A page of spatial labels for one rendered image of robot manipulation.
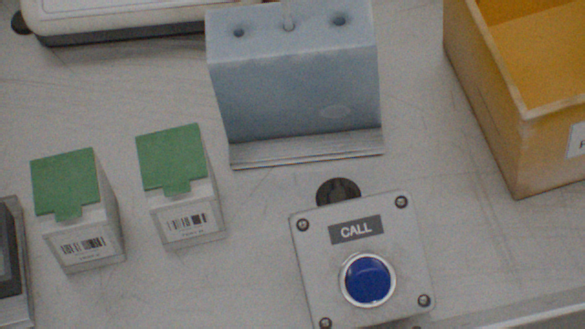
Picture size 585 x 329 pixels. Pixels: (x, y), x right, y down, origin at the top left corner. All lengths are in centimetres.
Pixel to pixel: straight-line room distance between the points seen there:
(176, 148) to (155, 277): 9
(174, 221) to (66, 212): 7
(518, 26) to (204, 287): 28
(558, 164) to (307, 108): 16
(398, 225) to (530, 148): 10
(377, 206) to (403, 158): 11
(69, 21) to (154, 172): 17
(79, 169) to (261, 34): 13
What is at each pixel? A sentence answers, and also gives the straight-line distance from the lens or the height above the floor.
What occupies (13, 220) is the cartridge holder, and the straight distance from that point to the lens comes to 77.
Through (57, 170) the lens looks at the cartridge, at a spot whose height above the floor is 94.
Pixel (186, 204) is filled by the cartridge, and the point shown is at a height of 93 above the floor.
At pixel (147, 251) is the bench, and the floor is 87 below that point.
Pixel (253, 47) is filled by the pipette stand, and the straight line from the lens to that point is 70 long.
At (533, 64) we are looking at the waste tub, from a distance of 80.
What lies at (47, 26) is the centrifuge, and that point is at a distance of 84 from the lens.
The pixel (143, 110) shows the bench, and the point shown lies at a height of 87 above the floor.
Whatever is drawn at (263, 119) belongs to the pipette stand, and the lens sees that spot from 75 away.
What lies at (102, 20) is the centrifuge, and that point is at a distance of 83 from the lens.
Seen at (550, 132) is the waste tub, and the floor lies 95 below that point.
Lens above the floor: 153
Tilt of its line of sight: 59 degrees down
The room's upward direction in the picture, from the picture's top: 11 degrees counter-clockwise
